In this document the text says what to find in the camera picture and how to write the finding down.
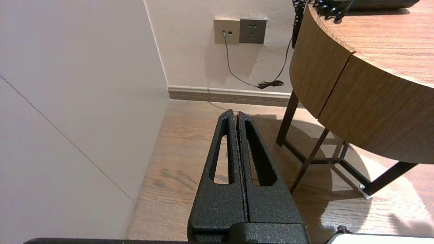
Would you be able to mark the thin grey phone line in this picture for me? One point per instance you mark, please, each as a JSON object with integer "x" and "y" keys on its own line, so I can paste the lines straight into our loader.
{"x": 234, "y": 73}

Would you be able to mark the black white desk telephone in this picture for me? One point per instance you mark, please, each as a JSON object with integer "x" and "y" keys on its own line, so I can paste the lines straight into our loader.
{"x": 373, "y": 3}

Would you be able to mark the curved wooden table drawer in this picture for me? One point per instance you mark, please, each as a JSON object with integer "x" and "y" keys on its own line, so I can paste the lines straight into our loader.
{"x": 379, "y": 118}

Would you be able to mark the white robot chassis panel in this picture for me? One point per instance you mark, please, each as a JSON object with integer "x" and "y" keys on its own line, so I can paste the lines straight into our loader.
{"x": 379, "y": 239}

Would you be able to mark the beige wall socket plate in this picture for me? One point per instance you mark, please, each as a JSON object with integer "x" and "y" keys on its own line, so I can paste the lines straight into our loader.
{"x": 226, "y": 31}

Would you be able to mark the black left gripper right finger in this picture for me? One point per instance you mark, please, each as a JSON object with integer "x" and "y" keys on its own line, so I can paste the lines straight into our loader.
{"x": 274, "y": 206}

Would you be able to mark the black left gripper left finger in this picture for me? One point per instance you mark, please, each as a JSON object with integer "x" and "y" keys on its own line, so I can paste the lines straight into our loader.
{"x": 220, "y": 210}

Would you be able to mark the round wooden bedside table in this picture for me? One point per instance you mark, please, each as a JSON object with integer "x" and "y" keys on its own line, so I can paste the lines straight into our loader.
{"x": 383, "y": 37}

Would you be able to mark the grey wall power outlet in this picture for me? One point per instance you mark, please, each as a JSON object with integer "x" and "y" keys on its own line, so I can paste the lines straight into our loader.
{"x": 252, "y": 31}

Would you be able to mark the black metal table legs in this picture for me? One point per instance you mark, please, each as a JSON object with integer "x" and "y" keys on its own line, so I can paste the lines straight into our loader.
{"x": 286, "y": 118}

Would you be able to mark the grey skirting board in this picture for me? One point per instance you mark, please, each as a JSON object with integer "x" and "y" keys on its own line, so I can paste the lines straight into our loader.
{"x": 220, "y": 95}

